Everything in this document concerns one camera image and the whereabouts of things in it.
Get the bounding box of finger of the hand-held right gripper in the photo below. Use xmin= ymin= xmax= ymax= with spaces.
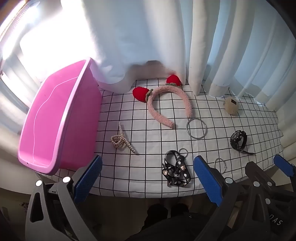
xmin=245 ymin=162 xmax=287 ymax=204
xmin=273 ymin=155 xmax=296 ymax=186

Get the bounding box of large silver bangle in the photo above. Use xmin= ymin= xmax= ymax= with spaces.
xmin=186 ymin=118 xmax=208 ymax=139

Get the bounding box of black printed ribbon strap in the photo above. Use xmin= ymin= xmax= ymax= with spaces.
xmin=162 ymin=150 xmax=192 ymax=188

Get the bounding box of white black-grid tablecloth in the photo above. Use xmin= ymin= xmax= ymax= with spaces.
xmin=35 ymin=77 xmax=284 ymax=200

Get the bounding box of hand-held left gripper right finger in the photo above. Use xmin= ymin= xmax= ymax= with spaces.
xmin=193 ymin=155 xmax=272 ymax=241

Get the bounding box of person's dark clothing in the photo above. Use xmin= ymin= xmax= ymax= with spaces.
xmin=129 ymin=204 xmax=232 ymax=241

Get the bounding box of black wristwatch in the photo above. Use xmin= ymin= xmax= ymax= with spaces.
xmin=230 ymin=130 xmax=256 ymax=154

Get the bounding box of white curtain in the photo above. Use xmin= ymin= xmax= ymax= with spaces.
xmin=0 ymin=0 xmax=296 ymax=160

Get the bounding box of pearl hair clip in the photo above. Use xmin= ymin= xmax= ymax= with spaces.
xmin=110 ymin=121 xmax=137 ymax=154

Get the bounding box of silver hoop ring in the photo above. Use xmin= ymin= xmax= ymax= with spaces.
xmin=214 ymin=158 xmax=227 ymax=175

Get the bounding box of pink plastic bin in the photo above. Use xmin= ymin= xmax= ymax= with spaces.
xmin=18 ymin=58 xmax=102 ymax=175

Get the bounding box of pink fluffy strawberry headband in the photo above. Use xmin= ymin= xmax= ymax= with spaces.
xmin=132 ymin=75 xmax=193 ymax=129

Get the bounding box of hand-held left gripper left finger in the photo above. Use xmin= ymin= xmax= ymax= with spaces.
xmin=25 ymin=155 xmax=103 ymax=241

